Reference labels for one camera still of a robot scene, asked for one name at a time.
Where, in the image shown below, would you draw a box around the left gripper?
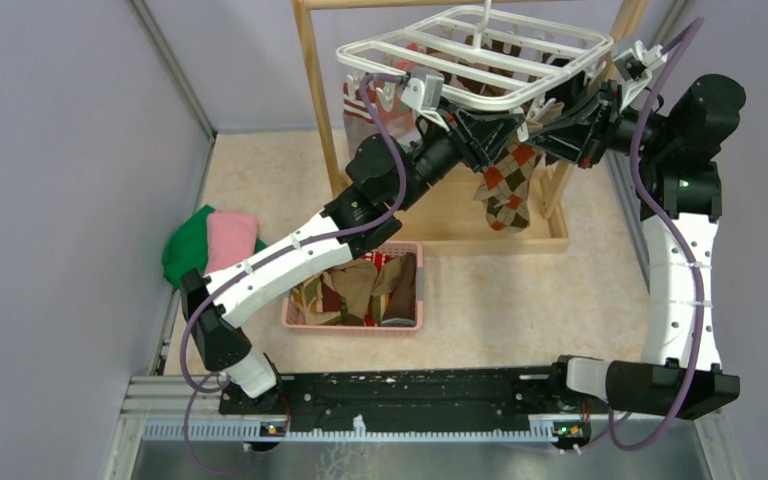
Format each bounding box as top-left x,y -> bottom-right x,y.
390,95 -> 522,211

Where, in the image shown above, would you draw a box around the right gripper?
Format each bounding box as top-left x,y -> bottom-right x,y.
521,79 -> 675,170

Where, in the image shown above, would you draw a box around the beige argyle sock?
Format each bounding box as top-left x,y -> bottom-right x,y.
525,99 -> 565,135
473,143 -> 542,233

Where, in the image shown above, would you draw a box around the white clip hanger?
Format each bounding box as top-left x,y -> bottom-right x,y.
336,2 -> 614,112

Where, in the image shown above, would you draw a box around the black sock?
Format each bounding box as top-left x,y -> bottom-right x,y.
545,72 -> 587,110

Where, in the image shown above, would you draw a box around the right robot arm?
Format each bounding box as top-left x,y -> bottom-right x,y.
530,74 -> 746,420

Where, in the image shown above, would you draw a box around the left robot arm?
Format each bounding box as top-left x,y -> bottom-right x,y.
180,101 -> 525,414

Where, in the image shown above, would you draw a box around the striped socks in basket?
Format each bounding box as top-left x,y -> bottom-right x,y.
291,251 -> 420,329

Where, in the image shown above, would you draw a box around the wooden rack stand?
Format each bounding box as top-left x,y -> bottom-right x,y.
291,0 -> 654,258

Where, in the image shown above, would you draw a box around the maroon striped sock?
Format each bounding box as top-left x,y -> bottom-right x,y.
342,81 -> 380,159

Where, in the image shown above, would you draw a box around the pink plastic basket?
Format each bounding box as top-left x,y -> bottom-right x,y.
281,241 -> 425,334

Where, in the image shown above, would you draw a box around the pink folded cloth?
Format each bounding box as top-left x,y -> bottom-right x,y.
205,211 -> 263,274

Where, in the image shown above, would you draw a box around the green cloth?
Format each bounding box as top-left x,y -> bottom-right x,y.
161,205 -> 267,290

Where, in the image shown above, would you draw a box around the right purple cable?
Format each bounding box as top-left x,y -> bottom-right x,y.
605,16 -> 709,453

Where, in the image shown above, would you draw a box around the purple cable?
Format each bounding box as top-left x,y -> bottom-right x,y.
178,71 -> 412,475
605,16 -> 709,453

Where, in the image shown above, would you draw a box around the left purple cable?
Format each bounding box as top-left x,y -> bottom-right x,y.
178,71 -> 412,475

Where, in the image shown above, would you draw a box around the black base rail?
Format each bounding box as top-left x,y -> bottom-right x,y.
218,365 -> 607,449

